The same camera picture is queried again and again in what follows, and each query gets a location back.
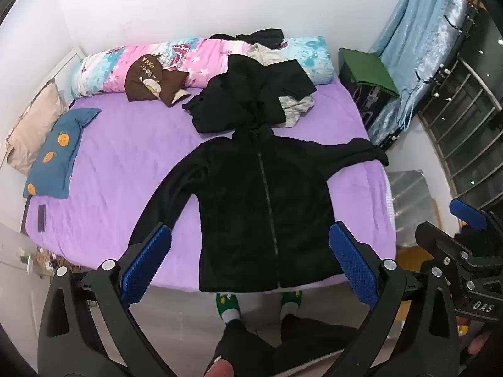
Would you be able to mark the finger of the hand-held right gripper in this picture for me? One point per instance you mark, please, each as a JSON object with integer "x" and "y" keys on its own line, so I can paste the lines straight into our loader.
{"x": 467, "y": 214}
{"x": 440, "y": 243}

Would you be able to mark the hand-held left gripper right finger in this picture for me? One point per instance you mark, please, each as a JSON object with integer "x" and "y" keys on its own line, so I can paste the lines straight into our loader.
{"x": 353, "y": 267}

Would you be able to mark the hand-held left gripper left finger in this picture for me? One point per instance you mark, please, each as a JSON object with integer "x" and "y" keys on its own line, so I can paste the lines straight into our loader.
{"x": 145, "y": 267}

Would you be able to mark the black zip jacket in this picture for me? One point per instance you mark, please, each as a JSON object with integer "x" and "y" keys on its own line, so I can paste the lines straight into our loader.
{"x": 243, "y": 204}

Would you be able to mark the person's right hand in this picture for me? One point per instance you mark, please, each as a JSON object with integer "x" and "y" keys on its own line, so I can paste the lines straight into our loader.
{"x": 478, "y": 345}

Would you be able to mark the person's left hand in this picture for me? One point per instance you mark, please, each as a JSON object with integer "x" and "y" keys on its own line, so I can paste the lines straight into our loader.
{"x": 220, "y": 368}

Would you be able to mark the silver foil sheet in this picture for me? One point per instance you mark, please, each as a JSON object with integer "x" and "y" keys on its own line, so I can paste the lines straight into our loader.
{"x": 410, "y": 200}

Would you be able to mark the green patterned slipper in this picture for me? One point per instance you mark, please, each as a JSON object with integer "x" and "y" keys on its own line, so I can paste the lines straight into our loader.
{"x": 290, "y": 300}

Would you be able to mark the person's black pants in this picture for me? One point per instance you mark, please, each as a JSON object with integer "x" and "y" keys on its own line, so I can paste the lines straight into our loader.
{"x": 306, "y": 341}

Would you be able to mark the metal window grille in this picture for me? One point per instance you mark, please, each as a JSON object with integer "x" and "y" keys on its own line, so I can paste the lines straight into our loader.
{"x": 463, "y": 125}

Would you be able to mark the person's feet in green socks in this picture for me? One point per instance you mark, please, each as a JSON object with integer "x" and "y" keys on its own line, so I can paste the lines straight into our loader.
{"x": 228, "y": 306}

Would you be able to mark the pile of small floor clutter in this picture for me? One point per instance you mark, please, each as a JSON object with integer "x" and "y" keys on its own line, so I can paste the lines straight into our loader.
{"x": 39, "y": 261}

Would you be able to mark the purple bed sheet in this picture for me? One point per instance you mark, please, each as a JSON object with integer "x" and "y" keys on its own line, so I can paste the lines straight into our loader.
{"x": 118, "y": 157}

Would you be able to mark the black phone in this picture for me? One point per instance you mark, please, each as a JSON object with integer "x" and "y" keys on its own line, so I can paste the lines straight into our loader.
{"x": 41, "y": 218}

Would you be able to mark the blue pillow with orange print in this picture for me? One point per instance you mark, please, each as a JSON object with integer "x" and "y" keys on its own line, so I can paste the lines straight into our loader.
{"x": 55, "y": 153}

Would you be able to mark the black storage box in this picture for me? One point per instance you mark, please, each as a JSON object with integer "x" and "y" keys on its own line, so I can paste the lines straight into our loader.
{"x": 365, "y": 104}

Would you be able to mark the grey knit garment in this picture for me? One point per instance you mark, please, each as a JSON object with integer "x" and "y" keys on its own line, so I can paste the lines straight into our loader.
{"x": 294, "y": 110}

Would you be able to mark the green cloth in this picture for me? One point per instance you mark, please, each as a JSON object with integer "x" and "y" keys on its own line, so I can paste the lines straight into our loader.
{"x": 367, "y": 68}

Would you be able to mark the beige pillow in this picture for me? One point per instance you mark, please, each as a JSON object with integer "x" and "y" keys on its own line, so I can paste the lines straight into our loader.
{"x": 31, "y": 129}

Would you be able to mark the brown printed hoodie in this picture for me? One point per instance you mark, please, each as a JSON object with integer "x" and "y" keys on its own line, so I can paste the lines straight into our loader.
{"x": 145, "y": 78}

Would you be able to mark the black hoodie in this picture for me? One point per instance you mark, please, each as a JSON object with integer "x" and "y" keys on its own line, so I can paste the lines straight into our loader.
{"x": 235, "y": 98}

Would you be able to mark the light blue curtain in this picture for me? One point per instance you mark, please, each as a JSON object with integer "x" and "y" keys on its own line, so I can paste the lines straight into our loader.
{"x": 416, "y": 27}

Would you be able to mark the floral rolled quilt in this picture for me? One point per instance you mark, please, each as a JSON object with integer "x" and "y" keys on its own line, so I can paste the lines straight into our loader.
{"x": 196, "y": 59}

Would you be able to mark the beige garment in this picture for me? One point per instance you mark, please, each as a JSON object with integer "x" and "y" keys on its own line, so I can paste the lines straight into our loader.
{"x": 263, "y": 54}

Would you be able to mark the small black garment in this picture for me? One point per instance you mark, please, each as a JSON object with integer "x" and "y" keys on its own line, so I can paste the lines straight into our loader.
{"x": 263, "y": 36}

